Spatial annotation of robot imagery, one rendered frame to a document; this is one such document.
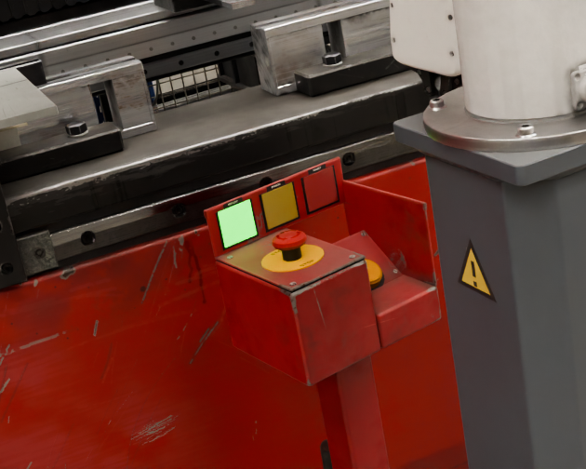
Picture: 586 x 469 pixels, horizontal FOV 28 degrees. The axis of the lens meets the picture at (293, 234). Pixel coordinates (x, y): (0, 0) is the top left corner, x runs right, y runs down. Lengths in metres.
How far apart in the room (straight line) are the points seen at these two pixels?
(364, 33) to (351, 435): 0.58
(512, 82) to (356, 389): 0.61
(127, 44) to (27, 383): 0.57
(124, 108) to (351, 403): 0.49
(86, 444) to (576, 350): 0.81
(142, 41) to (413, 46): 0.75
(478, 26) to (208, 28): 1.00
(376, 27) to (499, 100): 0.79
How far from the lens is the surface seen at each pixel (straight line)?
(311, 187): 1.42
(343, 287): 1.29
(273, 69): 1.63
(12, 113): 1.30
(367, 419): 1.44
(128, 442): 1.59
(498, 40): 0.89
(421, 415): 1.75
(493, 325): 0.97
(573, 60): 0.90
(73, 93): 1.55
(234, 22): 1.87
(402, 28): 1.15
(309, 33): 1.64
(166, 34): 1.83
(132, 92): 1.57
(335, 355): 1.30
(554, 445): 0.99
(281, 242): 1.30
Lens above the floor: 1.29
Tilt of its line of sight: 21 degrees down
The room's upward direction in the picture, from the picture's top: 11 degrees counter-clockwise
